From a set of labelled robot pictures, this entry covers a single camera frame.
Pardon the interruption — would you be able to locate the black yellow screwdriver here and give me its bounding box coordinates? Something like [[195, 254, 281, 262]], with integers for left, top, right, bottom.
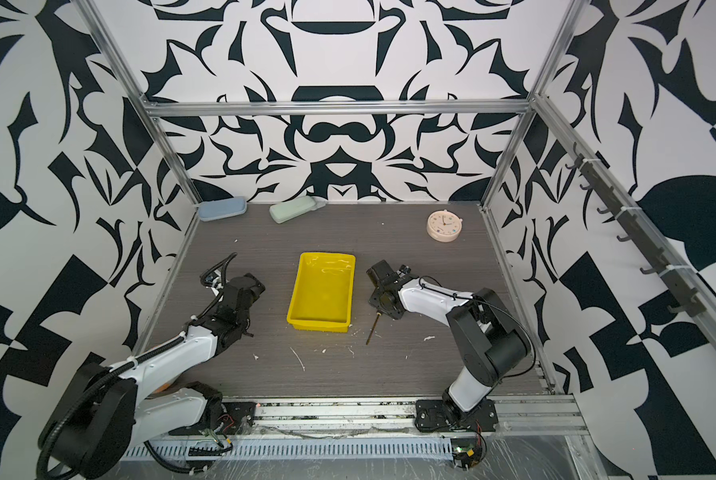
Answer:
[[365, 311, 383, 346]]

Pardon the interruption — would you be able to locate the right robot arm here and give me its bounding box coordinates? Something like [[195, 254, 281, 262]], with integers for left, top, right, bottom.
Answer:
[[367, 260, 537, 431]]

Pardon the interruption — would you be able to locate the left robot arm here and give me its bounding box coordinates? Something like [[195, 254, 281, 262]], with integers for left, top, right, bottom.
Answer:
[[35, 271, 266, 479]]

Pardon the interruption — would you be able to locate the yellow plastic bin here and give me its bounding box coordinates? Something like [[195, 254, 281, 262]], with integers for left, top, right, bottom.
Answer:
[[286, 252, 356, 333]]

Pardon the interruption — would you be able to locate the pink round clock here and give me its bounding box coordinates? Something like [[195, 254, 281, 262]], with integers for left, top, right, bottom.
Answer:
[[426, 210, 463, 243]]

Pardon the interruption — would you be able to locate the white slotted cable duct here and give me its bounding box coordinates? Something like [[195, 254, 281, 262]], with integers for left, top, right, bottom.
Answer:
[[152, 437, 454, 462]]

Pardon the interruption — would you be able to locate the black wall hook rack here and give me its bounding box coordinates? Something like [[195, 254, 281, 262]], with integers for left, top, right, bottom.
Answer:
[[568, 143, 707, 317]]

